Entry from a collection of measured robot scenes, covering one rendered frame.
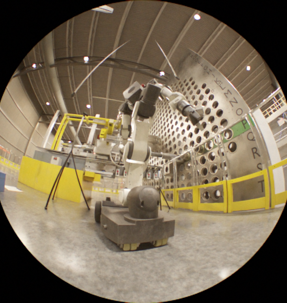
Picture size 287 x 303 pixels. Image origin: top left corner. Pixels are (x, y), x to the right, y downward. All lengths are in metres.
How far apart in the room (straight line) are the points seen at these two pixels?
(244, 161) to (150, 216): 1.90
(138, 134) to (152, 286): 0.83
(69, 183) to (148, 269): 1.81
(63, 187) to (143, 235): 1.75
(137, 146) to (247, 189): 1.93
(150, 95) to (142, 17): 8.64
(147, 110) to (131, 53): 8.76
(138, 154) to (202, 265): 0.74
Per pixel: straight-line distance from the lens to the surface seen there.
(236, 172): 2.18
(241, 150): 2.18
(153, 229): 0.54
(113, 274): 0.44
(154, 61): 9.55
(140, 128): 0.78
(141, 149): 0.73
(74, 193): 1.98
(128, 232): 0.50
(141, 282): 0.42
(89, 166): 2.35
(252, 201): 1.26
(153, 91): 0.77
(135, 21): 9.16
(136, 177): 0.75
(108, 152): 2.34
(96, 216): 0.94
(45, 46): 9.53
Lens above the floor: 0.32
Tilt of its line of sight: 23 degrees up
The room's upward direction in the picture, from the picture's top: 2 degrees clockwise
